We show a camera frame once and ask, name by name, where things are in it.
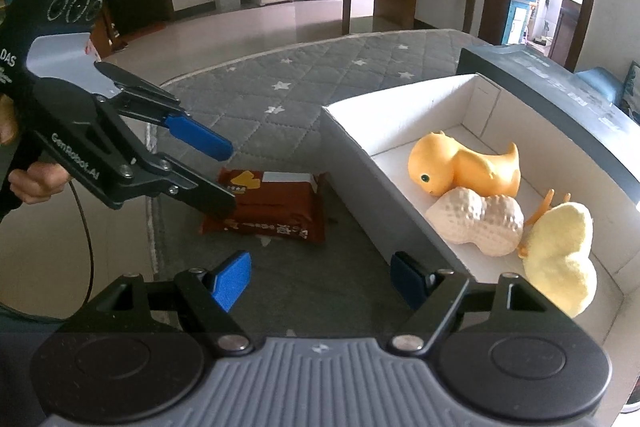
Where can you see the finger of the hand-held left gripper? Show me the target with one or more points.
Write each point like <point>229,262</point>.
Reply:
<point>200,139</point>
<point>200,197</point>

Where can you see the yellow plush chick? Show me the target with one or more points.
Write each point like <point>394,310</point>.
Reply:
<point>560,257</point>

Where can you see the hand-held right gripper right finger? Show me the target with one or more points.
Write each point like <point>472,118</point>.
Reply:
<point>407,279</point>

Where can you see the grey quilted star table cover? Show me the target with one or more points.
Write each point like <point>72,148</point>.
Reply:
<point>300,82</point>

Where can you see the person's left hand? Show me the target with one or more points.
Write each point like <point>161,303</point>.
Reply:
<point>40,182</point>

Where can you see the beige peanut toy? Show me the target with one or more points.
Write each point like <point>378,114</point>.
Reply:
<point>480,219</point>

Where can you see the light blue plastic cabinet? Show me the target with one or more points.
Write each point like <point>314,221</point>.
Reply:
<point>522,14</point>

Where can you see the yellow rubber duck toy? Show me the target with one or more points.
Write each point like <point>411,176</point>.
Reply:
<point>465,167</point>

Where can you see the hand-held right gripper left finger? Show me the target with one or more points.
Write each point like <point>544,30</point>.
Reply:
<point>232,279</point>

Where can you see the white cardboard box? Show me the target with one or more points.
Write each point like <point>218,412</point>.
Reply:
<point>370,197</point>

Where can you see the brown snack packet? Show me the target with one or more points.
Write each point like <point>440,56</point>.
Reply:
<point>280,207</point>

